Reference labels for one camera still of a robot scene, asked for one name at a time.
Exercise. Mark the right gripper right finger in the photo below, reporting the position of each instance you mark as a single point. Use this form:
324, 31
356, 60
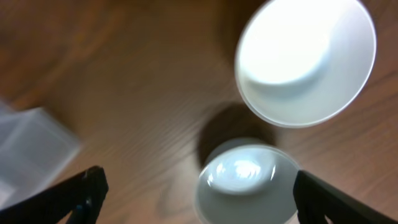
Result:
318, 202

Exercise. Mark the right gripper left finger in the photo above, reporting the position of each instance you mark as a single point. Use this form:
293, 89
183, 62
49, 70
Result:
79, 197

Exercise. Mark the small light grey bowl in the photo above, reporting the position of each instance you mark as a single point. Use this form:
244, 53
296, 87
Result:
244, 180

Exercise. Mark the small white bowl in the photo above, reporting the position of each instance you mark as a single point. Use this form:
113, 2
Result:
298, 63

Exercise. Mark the clear plastic storage container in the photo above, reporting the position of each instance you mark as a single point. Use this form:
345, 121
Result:
35, 148

